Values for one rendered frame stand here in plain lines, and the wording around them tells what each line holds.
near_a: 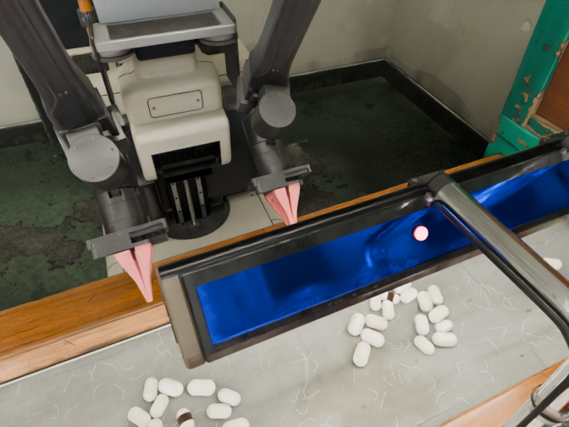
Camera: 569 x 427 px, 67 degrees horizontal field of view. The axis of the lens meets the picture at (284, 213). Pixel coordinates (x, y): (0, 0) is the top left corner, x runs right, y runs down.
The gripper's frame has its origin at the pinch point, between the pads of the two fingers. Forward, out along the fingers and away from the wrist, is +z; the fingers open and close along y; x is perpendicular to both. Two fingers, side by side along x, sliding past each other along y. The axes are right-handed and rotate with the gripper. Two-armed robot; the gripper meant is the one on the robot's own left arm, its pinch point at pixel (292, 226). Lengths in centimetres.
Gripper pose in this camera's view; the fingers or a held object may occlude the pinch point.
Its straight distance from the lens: 71.4
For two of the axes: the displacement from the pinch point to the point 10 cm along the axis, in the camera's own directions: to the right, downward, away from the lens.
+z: 3.0, 9.5, -0.4
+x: -2.7, 1.3, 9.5
